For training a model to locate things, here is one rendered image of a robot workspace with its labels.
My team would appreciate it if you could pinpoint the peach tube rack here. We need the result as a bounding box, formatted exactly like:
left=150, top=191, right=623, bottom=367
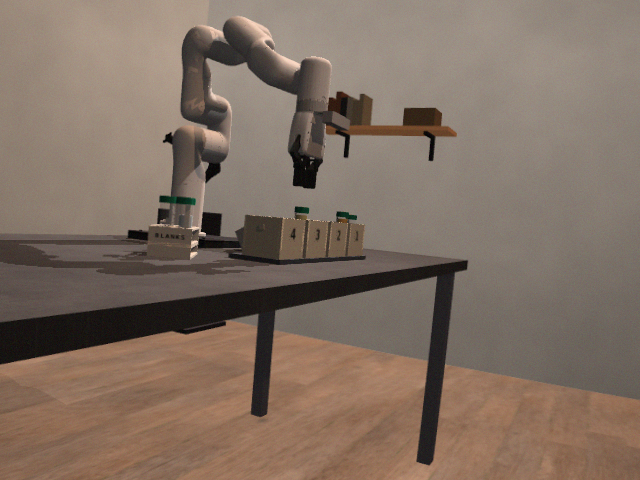
left=147, top=224, right=199, bottom=259

